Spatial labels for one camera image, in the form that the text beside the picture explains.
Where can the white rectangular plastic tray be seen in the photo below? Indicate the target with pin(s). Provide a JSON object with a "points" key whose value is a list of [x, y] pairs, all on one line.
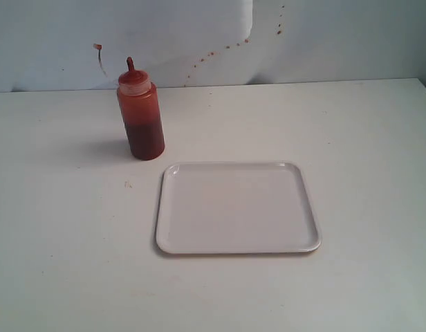
{"points": [[235, 208]]}

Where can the white paper backdrop sheet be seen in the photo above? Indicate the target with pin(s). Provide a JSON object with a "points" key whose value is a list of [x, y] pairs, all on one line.
{"points": [[80, 45]]}

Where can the red sauce squeeze bottle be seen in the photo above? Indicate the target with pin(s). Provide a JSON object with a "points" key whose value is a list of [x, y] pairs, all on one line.
{"points": [[140, 111]]}

